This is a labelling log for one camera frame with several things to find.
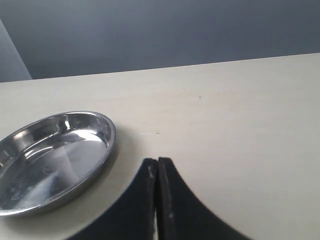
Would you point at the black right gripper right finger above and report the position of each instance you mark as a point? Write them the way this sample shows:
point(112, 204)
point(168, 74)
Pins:
point(181, 215)

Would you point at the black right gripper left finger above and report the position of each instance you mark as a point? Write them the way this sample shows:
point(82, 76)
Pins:
point(132, 215)

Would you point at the round stainless steel plate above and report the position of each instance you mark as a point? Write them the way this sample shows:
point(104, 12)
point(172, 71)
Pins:
point(51, 161)

